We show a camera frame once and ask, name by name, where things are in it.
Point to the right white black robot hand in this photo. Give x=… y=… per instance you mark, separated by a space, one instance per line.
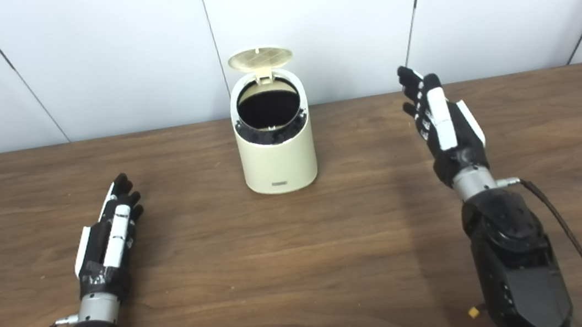
x=458 y=148

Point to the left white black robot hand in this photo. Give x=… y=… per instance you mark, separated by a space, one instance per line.
x=100 y=259

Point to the cream-colored bin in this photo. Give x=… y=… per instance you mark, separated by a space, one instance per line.
x=280 y=162

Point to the cream round bin lid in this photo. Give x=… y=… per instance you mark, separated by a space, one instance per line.
x=260 y=58

